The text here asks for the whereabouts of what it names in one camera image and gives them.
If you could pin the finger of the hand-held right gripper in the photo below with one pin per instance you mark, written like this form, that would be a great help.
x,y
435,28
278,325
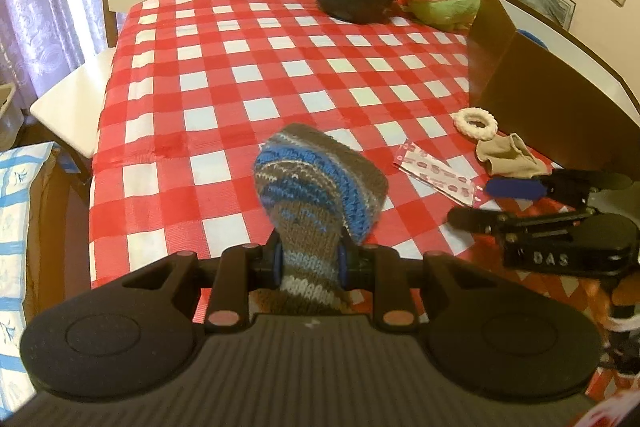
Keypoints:
x,y
470,218
515,188

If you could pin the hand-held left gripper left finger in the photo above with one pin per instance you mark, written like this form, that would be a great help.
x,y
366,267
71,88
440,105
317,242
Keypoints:
x,y
276,259

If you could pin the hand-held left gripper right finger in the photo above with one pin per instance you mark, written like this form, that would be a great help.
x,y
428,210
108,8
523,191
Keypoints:
x,y
344,262

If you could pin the beige sock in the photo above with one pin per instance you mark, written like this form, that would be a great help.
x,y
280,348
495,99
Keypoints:
x,y
510,157

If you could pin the pink printed packet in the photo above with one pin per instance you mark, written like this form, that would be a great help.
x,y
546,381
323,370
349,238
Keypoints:
x,y
432,172

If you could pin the brown cardboard box white inside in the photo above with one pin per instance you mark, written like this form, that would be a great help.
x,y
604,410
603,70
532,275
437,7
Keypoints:
x,y
545,107

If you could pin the striped knitted sock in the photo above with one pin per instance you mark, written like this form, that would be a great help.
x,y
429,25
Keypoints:
x,y
320,172

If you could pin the blue cloth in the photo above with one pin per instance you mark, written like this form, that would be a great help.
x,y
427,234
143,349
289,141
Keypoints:
x,y
532,39

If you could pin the red white checkered tablecloth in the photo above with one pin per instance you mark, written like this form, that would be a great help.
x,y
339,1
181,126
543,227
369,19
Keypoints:
x,y
225,72

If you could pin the blue white patterned bag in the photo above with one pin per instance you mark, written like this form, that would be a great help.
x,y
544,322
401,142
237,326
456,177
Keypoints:
x,y
15,232

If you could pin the white plastic bin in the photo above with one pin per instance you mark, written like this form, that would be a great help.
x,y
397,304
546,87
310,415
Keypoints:
x,y
10,117

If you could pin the lavender lace curtain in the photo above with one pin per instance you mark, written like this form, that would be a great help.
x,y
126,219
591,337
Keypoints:
x,y
45,7

